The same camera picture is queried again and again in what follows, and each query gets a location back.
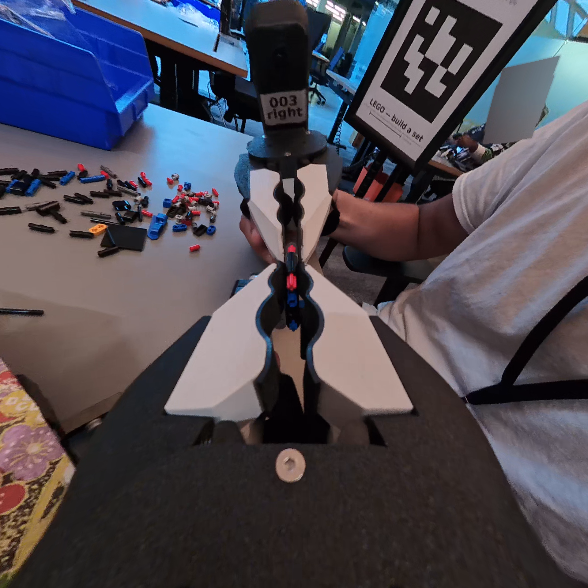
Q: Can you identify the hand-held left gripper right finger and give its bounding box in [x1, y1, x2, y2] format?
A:
[301, 266, 414, 443]

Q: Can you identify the small lego assembly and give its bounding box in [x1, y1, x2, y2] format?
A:
[282, 243, 307, 332]

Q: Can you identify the black flat lego panel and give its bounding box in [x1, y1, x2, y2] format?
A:
[100, 224, 149, 252]

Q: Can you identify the person's right hand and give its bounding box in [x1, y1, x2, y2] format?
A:
[239, 190, 364, 266]

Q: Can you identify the black framed marker sign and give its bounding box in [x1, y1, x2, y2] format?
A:
[344, 0, 557, 173]

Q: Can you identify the pile of small lego pins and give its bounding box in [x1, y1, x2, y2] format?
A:
[0, 162, 221, 258]

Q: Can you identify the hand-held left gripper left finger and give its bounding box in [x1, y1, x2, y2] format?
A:
[164, 264, 281, 443]

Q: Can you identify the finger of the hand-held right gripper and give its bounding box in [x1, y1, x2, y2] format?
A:
[248, 168, 288, 264]
[293, 164, 334, 266]

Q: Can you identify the orange plastic bucket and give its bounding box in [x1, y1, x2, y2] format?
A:
[353, 165, 406, 204]

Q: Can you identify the blue plastic bin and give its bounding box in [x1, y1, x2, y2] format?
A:
[0, 5, 155, 151]

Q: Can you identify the floral patterned cloth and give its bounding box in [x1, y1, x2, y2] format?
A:
[0, 358, 76, 582]

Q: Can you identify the grey table with wooden edge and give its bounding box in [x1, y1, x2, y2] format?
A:
[73, 0, 251, 79]

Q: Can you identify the black harness strap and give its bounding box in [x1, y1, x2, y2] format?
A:
[466, 276, 588, 406]

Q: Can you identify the person's white shirt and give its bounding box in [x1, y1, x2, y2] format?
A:
[363, 102, 588, 588]

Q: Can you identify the black office chair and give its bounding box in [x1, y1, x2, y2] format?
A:
[342, 245, 435, 306]

